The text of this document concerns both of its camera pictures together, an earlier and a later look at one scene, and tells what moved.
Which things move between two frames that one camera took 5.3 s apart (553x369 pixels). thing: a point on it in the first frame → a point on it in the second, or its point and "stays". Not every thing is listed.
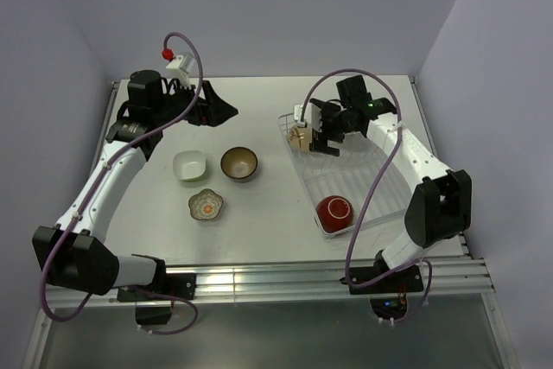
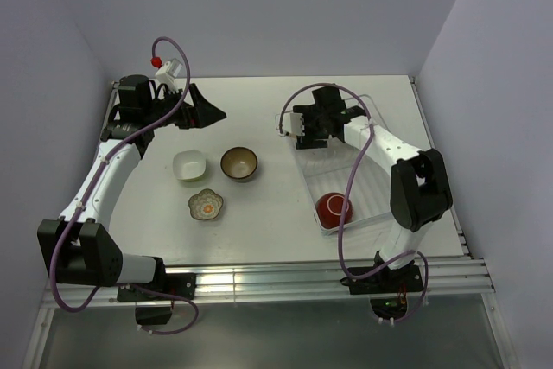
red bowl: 334,213 stays
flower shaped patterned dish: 206,206 stays
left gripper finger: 218,109 → 206,112
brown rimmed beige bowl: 238,163 stays
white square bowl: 189,164 stays
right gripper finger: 320,145 → 309,143
